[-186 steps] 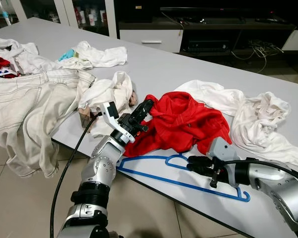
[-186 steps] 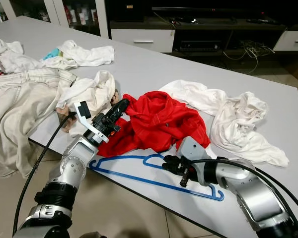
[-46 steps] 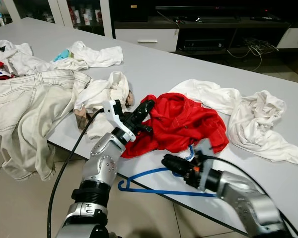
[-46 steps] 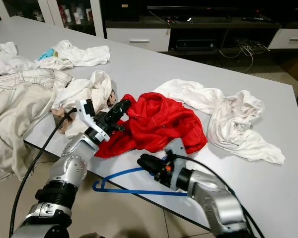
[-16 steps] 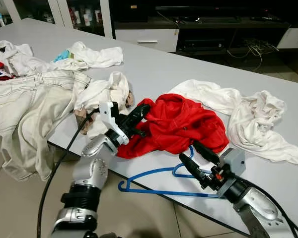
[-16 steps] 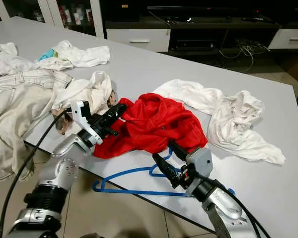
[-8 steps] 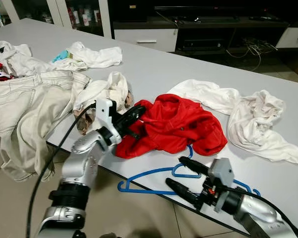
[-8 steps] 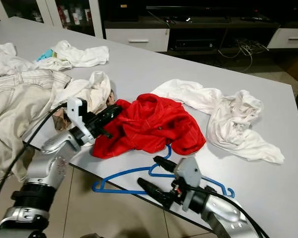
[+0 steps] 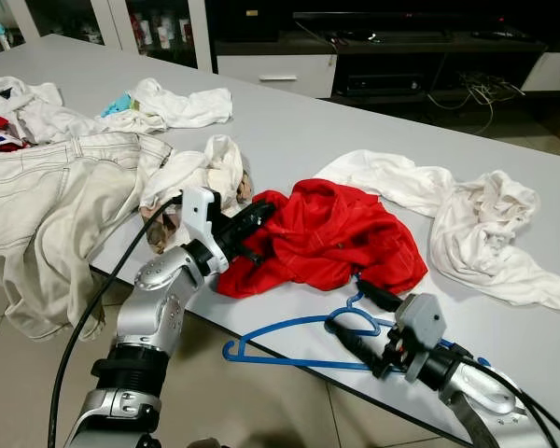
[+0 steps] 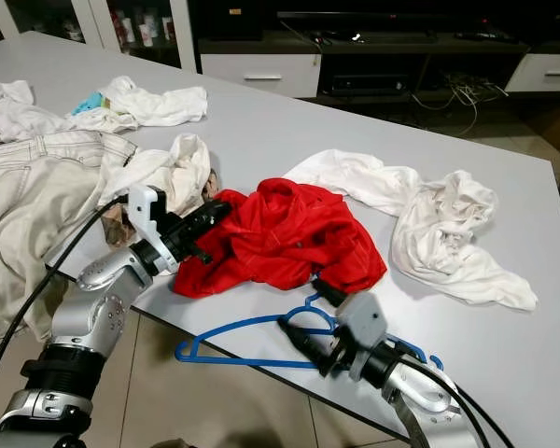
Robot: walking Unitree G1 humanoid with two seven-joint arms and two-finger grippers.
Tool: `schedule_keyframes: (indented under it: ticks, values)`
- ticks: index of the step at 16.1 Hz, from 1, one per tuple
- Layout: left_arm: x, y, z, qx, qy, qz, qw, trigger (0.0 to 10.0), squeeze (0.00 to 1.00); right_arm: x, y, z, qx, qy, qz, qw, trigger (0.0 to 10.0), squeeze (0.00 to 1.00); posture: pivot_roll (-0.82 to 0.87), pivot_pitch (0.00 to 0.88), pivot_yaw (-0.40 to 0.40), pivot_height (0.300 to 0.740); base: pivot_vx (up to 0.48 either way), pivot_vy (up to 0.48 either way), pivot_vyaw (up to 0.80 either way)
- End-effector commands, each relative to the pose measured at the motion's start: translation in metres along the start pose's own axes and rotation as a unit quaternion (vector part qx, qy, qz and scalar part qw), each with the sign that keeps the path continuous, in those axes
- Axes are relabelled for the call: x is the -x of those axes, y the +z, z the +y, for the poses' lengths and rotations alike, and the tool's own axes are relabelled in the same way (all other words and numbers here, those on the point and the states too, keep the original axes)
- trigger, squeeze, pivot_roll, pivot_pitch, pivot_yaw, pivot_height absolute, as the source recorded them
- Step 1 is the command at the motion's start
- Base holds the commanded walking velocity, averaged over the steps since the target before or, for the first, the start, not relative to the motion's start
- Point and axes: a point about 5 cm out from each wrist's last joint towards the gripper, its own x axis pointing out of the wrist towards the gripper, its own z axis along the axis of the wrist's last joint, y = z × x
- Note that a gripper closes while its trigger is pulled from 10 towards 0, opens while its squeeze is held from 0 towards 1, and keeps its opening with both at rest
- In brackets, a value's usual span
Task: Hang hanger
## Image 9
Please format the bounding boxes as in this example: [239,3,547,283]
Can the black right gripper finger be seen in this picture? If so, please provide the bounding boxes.
[353,276,404,315]
[324,315,393,376]

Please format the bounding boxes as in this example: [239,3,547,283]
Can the white mesh jersey brown print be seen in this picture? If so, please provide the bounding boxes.
[138,134,256,256]

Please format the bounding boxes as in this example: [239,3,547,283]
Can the blue plastic hanger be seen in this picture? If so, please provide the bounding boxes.
[221,278,493,376]

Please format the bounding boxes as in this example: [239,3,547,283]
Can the plain red shirt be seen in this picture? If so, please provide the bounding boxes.
[216,176,430,301]

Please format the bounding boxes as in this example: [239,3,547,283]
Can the cream crumpled shirt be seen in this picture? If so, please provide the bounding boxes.
[427,170,560,314]

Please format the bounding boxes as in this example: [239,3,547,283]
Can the white garment with teal patch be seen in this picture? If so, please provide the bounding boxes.
[98,77,235,134]

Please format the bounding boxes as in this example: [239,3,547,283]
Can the wide white console drawer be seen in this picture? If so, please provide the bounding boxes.
[216,53,338,100]

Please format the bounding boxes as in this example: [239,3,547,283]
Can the teal cloth patch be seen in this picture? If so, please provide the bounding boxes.
[100,91,134,119]

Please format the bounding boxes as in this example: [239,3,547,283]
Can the black set-top box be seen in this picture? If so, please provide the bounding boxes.
[341,72,423,96]

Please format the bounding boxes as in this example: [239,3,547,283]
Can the cream white jeans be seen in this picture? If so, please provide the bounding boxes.
[0,132,175,343]

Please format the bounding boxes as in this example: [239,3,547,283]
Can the white glass door cabinet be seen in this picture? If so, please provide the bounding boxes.
[0,0,217,76]

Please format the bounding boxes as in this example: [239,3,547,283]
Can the black speaker box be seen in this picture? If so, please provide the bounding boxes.
[210,0,295,43]

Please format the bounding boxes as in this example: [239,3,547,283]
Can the white crumpled shirt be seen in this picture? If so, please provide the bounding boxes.
[0,73,105,147]

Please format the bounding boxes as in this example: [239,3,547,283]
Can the black television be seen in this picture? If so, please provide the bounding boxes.
[292,7,510,43]

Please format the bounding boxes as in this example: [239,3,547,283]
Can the small white console drawer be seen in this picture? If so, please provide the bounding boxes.
[521,51,560,93]

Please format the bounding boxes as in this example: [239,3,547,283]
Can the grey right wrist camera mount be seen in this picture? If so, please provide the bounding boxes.
[390,291,449,381]

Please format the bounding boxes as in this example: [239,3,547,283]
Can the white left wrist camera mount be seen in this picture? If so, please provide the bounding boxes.
[176,186,229,275]

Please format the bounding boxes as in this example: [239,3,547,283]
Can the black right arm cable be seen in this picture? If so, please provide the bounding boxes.
[448,355,560,448]

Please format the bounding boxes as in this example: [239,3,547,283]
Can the white cable tangle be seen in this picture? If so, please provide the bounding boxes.
[427,70,525,133]

